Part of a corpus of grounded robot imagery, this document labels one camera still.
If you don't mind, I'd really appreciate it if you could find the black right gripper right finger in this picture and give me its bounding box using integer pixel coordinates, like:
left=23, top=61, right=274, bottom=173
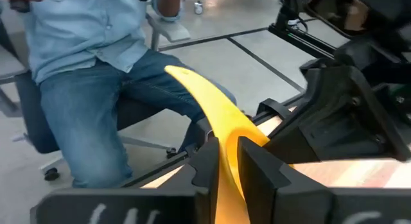
left=238, top=136, right=411, bottom=224

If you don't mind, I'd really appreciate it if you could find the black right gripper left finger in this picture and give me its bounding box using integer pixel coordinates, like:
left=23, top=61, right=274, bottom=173
left=30, top=137, right=222, bottom=224

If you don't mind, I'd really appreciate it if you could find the yellow measuring cup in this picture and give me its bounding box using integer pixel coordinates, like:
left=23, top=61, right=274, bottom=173
left=164, top=65, right=270, bottom=224

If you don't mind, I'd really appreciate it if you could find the dark office chair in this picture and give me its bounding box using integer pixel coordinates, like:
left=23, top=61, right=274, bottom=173
left=0, top=8, right=192, bottom=183

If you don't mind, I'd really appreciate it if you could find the person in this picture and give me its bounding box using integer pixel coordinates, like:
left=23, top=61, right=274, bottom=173
left=0, top=0, right=238, bottom=189

